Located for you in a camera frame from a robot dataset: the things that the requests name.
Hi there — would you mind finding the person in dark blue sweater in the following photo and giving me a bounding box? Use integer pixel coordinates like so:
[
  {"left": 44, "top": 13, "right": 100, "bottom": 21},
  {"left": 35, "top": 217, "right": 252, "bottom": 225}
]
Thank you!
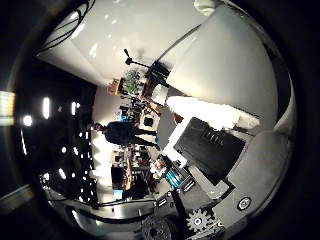
[{"left": 92, "top": 120, "right": 161, "bottom": 151}]

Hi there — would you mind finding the black equipment box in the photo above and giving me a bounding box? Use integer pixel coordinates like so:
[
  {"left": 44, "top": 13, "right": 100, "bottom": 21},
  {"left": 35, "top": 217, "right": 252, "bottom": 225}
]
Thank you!
[{"left": 146, "top": 60, "right": 171, "bottom": 84}]

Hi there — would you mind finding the green potted plant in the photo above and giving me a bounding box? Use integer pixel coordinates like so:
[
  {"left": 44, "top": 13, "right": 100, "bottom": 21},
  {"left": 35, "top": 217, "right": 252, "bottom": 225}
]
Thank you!
[{"left": 121, "top": 69, "right": 143, "bottom": 96}]

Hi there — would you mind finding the teal metal frame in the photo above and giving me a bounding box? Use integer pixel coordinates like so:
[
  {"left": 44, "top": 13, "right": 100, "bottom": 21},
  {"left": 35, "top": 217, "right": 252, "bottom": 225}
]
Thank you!
[{"left": 164, "top": 168, "right": 183, "bottom": 188}]

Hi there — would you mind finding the black cable bundle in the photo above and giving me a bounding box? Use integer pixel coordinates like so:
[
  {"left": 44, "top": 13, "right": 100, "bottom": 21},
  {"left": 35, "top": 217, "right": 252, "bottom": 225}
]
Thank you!
[{"left": 38, "top": 0, "right": 96, "bottom": 54}]

